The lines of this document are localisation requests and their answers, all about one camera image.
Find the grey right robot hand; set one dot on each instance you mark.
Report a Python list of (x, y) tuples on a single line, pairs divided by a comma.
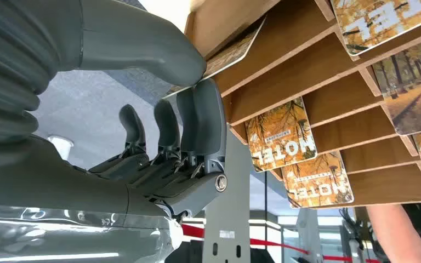
[(69, 188)]

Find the wooden tiered card rack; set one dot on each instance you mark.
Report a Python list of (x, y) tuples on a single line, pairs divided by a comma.
[(286, 51)]

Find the tree avenue print card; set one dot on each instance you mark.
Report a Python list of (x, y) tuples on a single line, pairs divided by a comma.
[(414, 94)]

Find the white round object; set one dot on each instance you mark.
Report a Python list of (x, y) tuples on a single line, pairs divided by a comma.
[(61, 146)]

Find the ribbed grey right arm sleeve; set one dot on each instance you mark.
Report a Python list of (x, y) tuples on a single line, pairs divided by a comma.
[(7, 72)]

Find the thin black pole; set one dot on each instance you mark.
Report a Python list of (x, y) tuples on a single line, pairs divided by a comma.
[(265, 210)]

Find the red barrier tape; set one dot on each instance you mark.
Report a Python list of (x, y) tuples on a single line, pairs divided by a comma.
[(279, 246)]

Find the white stand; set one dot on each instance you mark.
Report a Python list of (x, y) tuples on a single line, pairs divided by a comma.
[(309, 236)]

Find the grey slotted metal post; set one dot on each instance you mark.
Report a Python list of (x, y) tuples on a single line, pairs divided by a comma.
[(228, 210)]

